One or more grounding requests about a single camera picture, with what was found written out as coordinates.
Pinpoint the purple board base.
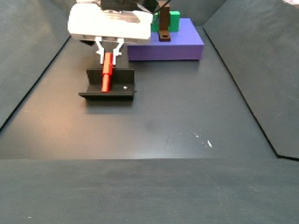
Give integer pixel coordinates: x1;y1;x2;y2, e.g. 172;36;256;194
126;18;204;61

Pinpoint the green block left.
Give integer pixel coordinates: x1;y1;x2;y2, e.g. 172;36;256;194
150;13;158;32

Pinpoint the green block right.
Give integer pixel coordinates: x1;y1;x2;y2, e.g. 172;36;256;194
169;11;180;32

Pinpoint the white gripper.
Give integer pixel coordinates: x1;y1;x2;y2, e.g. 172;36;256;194
68;3;153;65

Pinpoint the brown L-shaped block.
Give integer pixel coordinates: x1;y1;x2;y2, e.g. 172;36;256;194
157;6;170;42

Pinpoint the green block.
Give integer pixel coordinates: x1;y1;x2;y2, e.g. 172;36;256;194
150;13;158;32
169;11;180;32

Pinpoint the red peg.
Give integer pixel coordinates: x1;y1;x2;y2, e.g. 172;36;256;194
100;52;113;93

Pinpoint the black angled holder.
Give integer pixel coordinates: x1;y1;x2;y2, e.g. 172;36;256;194
78;68;136;101

